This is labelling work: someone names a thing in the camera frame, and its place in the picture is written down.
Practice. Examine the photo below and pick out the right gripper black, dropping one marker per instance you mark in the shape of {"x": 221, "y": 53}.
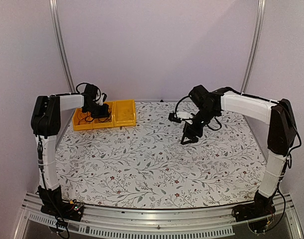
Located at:
{"x": 187, "y": 131}

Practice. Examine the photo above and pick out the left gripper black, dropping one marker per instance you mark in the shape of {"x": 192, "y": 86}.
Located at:
{"x": 104, "y": 113}

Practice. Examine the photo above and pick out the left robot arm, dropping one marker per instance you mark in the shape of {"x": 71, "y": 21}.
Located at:
{"x": 46, "y": 124}

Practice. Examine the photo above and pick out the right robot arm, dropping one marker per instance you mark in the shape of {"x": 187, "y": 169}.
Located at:
{"x": 278, "y": 115}

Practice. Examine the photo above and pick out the middle yellow bin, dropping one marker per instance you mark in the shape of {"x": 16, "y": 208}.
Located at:
{"x": 105, "y": 122}

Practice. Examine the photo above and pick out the yellow bin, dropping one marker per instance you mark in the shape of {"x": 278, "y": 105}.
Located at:
{"x": 105, "y": 122}
{"x": 124, "y": 113}
{"x": 82, "y": 121}

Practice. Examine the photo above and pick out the left yellow bin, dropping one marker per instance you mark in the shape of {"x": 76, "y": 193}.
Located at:
{"x": 82, "y": 121}

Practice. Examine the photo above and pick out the right yellow bin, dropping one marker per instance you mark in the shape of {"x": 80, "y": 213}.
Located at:
{"x": 124, "y": 113}

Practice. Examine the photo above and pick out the floral tablecloth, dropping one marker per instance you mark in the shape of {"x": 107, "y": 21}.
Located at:
{"x": 146, "y": 166}

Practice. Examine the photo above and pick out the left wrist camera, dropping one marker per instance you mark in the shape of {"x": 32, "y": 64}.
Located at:
{"x": 102, "y": 99}

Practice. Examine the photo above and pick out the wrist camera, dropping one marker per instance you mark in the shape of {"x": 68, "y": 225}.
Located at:
{"x": 102, "y": 99}
{"x": 181, "y": 116}

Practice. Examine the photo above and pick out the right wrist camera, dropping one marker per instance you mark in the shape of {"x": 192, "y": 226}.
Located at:
{"x": 181, "y": 116}

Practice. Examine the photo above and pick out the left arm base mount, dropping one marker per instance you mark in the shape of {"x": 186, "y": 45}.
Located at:
{"x": 72, "y": 210}

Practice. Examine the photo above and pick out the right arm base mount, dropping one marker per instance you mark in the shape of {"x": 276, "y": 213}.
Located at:
{"x": 261, "y": 211}

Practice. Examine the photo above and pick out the front aluminium frame rail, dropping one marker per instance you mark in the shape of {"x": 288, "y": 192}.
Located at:
{"x": 102, "y": 222}

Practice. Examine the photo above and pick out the left aluminium post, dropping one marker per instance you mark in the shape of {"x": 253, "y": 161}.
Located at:
{"x": 53, "y": 4}

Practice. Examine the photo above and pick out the aluminium post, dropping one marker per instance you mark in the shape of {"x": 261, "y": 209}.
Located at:
{"x": 53, "y": 4}
{"x": 254, "y": 45}

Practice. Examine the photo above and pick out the right aluminium post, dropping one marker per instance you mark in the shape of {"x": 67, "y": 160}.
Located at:
{"x": 254, "y": 45}

